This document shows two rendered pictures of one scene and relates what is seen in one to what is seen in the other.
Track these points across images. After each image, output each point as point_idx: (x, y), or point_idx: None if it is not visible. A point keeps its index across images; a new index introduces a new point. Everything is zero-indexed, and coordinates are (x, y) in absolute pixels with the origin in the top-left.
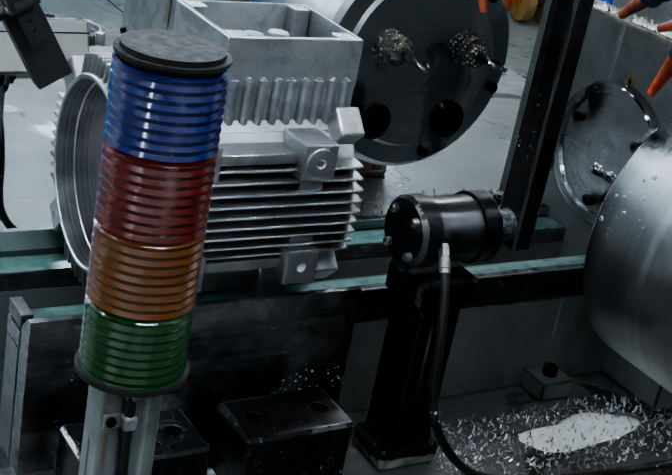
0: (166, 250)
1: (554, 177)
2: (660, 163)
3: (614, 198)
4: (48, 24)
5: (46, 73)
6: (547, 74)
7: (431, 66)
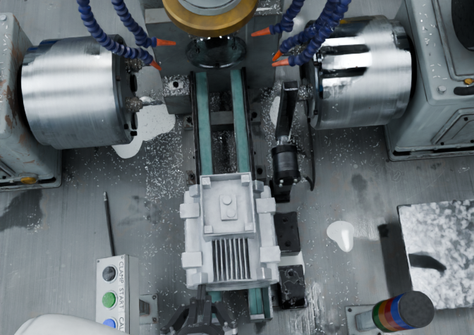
0: None
1: (190, 64)
2: (335, 100)
3: (325, 116)
4: (204, 293)
5: (206, 295)
6: (288, 113)
7: (128, 84)
